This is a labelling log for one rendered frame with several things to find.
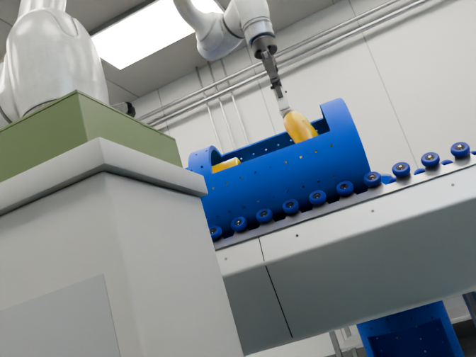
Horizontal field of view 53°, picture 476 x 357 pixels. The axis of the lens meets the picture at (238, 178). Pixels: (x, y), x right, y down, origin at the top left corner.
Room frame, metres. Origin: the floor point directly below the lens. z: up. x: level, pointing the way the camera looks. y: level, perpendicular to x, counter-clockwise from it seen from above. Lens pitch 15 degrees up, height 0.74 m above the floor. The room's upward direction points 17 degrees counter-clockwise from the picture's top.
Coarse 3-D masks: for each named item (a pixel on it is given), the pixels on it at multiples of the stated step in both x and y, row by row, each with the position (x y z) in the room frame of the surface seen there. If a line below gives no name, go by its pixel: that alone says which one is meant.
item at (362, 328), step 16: (384, 176) 1.54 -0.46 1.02; (432, 304) 1.53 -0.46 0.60; (384, 320) 1.53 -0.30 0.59; (400, 320) 1.51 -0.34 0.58; (416, 320) 1.51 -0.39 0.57; (432, 320) 1.52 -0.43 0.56; (448, 320) 1.57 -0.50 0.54; (368, 336) 1.59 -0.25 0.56; (384, 336) 1.78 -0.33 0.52; (400, 336) 1.78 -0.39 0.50; (416, 336) 1.77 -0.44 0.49; (432, 336) 1.74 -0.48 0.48; (448, 336) 1.54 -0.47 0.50; (368, 352) 1.62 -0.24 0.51; (384, 352) 1.77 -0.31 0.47; (400, 352) 1.78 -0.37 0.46; (416, 352) 1.78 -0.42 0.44; (432, 352) 1.75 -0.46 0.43; (448, 352) 1.70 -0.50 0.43
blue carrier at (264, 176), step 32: (320, 128) 1.41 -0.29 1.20; (352, 128) 1.18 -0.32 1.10; (192, 160) 1.29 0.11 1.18; (224, 160) 1.46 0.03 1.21; (256, 160) 1.23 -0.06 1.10; (288, 160) 1.21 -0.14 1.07; (320, 160) 1.20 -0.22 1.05; (352, 160) 1.20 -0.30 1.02; (224, 192) 1.25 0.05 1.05; (256, 192) 1.25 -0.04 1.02; (288, 192) 1.25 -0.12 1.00; (224, 224) 1.31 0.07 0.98; (256, 224) 1.34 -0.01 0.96
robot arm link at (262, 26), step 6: (258, 18) 1.24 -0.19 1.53; (264, 18) 1.25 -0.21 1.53; (246, 24) 1.25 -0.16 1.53; (252, 24) 1.25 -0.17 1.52; (258, 24) 1.24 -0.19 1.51; (264, 24) 1.25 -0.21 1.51; (270, 24) 1.26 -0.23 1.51; (246, 30) 1.26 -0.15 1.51; (252, 30) 1.25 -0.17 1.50; (258, 30) 1.24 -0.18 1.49; (264, 30) 1.24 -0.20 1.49; (270, 30) 1.25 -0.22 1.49; (246, 36) 1.27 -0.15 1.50; (252, 36) 1.25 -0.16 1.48; (258, 36) 1.25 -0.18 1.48; (252, 42) 1.28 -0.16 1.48
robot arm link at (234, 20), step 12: (240, 0) 1.24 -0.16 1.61; (252, 0) 1.23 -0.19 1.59; (264, 0) 1.26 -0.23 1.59; (228, 12) 1.28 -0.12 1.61; (240, 12) 1.25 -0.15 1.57; (252, 12) 1.24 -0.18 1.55; (264, 12) 1.25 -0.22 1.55; (228, 24) 1.30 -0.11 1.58; (240, 24) 1.28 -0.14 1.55; (240, 36) 1.33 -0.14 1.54
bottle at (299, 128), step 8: (288, 112) 1.27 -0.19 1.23; (296, 112) 1.27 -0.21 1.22; (288, 120) 1.26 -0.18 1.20; (296, 120) 1.25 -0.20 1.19; (304, 120) 1.26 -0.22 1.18; (288, 128) 1.27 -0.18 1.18; (296, 128) 1.25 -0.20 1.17; (304, 128) 1.25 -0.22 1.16; (312, 128) 1.26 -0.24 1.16; (296, 136) 1.26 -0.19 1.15; (304, 136) 1.25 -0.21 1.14; (312, 136) 1.25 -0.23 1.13
